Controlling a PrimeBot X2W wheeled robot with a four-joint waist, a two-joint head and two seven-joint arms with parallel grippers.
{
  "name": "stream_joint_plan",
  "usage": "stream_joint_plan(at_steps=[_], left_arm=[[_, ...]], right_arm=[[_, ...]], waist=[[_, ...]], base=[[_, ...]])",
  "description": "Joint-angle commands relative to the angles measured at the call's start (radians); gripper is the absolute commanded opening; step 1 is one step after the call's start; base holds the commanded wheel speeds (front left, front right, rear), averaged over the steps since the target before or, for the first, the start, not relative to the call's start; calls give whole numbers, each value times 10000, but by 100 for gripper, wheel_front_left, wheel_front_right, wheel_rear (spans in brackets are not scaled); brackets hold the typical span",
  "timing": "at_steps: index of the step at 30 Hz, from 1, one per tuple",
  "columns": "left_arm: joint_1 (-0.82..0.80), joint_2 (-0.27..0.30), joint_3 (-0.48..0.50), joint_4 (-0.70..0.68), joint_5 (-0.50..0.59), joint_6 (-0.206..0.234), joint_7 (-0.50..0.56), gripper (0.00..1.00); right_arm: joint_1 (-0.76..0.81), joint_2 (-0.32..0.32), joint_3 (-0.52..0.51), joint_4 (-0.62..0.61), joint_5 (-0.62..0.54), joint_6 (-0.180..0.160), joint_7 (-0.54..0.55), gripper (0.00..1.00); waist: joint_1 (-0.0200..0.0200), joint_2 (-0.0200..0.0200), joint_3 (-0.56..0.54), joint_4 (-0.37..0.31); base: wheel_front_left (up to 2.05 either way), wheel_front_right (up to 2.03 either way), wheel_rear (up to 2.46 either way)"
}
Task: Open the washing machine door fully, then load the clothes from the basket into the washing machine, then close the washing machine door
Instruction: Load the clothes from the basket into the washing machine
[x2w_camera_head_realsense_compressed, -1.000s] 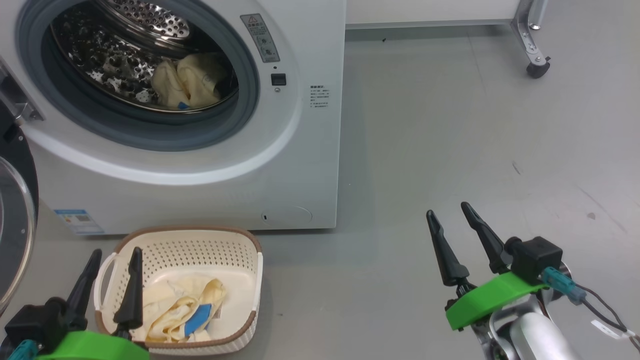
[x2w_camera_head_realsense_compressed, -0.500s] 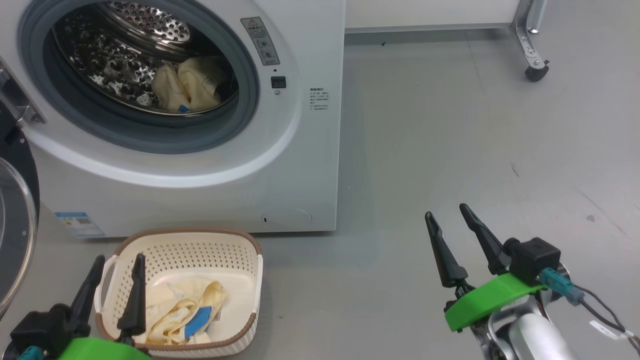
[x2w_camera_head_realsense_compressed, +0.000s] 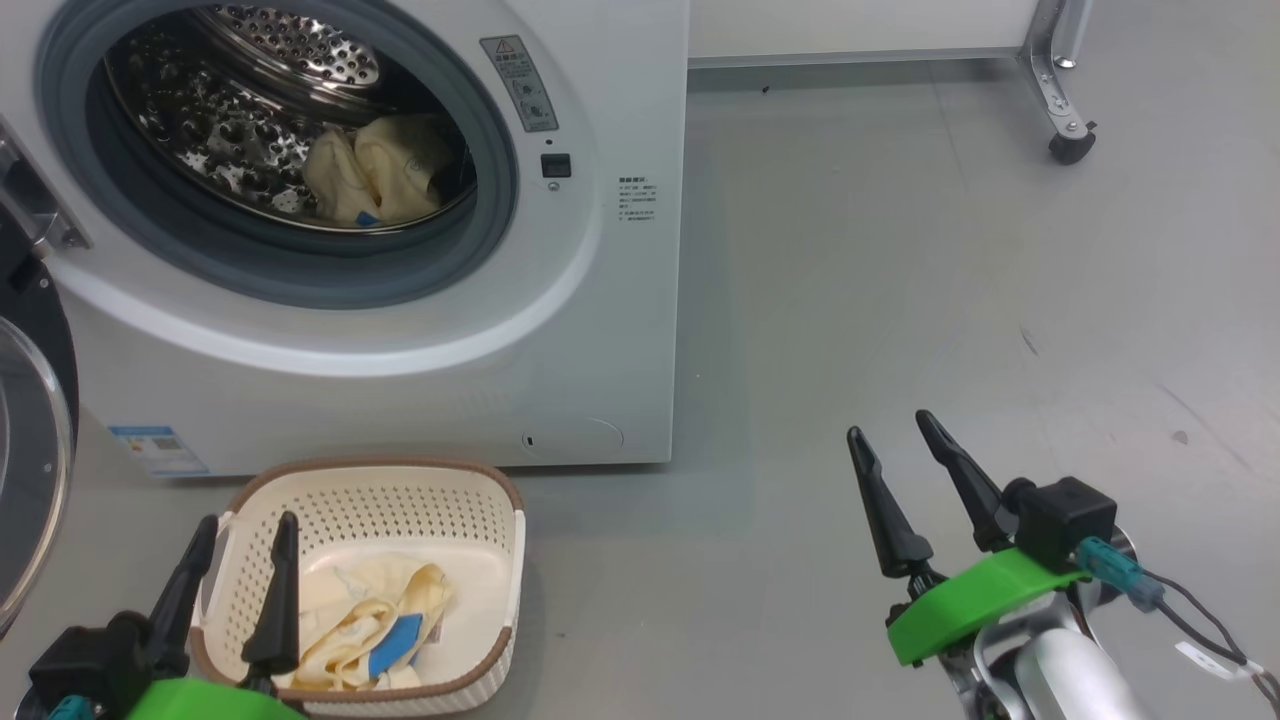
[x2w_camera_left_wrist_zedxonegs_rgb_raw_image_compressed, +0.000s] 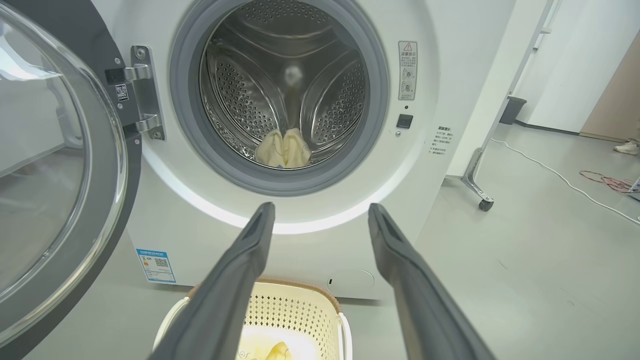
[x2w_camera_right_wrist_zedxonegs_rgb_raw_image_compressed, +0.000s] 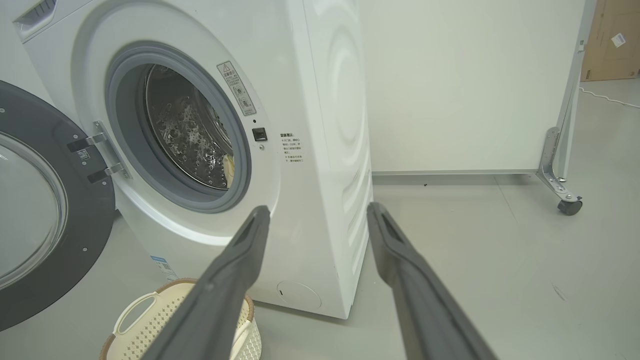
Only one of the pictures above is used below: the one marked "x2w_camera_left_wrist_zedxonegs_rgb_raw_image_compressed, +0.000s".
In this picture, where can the cream cloth garment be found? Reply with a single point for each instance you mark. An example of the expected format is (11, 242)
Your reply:
(275, 351)
(285, 150)

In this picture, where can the blue energy label sticker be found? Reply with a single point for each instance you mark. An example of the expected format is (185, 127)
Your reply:
(156, 266)

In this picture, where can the dark round glass washer door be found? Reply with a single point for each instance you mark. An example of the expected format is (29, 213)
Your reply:
(116, 200)

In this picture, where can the steel washer drum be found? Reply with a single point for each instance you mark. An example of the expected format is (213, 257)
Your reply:
(240, 90)

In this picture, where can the metal door hinge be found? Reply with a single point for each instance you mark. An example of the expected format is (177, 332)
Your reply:
(147, 95)

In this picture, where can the white partition panel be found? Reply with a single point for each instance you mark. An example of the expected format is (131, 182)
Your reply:
(495, 110)

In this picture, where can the black door latch socket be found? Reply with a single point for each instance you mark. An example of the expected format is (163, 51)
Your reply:
(404, 121)

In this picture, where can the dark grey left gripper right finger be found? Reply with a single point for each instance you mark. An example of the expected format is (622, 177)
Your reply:
(420, 300)

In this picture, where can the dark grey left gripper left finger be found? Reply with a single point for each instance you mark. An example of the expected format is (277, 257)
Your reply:
(220, 300)

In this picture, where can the dark waste bin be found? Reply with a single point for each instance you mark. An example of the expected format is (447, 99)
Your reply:
(512, 111)

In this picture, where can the black text notice label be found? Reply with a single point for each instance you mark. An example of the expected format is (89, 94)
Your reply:
(441, 142)

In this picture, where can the metal stand leg with caster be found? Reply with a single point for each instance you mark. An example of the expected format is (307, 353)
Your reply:
(477, 180)

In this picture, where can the white shoe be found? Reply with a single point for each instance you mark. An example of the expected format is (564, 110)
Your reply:
(626, 148)

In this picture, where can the grey rubber door gasket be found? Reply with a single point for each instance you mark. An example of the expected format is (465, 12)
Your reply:
(184, 100)

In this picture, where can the white front-load washing machine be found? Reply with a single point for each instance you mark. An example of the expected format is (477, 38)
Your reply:
(440, 200)

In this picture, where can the cream perforated laundry basket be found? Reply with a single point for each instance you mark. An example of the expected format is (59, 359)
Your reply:
(300, 312)

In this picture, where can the brown wooden door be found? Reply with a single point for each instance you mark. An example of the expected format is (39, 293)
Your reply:
(617, 100)

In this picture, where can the grey warning sticker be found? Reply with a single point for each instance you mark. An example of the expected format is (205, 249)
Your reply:
(407, 70)

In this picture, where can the round drain filter cover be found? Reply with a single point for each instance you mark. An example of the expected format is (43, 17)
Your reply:
(351, 282)

